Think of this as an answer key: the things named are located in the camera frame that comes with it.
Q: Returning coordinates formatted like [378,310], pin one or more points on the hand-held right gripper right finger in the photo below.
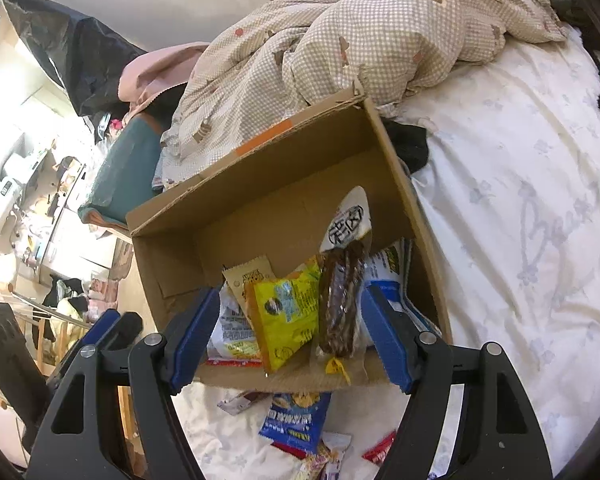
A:
[387,335]

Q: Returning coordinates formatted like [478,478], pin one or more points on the black plastic bag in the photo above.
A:
[80,50]

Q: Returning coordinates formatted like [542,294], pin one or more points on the brown cardboard box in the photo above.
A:
[280,210]

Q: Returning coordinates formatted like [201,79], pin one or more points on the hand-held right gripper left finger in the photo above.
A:
[192,335]

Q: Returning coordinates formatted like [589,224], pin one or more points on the large white blue snack packet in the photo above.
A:
[392,265]

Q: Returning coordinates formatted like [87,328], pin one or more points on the blue snack packet yellow cartoon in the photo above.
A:
[295,420]

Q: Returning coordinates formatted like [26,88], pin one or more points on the pink cloth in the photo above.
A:
[155,75]

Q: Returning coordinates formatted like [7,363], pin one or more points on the brown dried meat packet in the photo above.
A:
[337,300]

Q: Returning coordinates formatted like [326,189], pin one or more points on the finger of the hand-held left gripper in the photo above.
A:
[102,322]
[127,327]

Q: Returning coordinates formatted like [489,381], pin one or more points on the small brown snack packet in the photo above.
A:
[240,402]

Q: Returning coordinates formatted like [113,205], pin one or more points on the yellow orange snack packet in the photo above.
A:
[280,310]

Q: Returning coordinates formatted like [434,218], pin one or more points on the pink cartoon stick packet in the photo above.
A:
[325,460]

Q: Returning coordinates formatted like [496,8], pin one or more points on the teal padded bed board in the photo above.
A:
[125,170]

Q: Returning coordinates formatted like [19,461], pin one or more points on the white snack packet yellow print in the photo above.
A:
[230,320]

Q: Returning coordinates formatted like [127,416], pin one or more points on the red and white snack packet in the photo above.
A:
[380,450]

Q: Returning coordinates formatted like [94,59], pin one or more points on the beige checked duvet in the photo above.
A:
[360,35]

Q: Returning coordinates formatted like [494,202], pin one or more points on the tan bear print snack packet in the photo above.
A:
[252,272]

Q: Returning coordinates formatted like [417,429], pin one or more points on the range hood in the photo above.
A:
[22,167]

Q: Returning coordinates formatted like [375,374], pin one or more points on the white water heater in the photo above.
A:
[2,200]

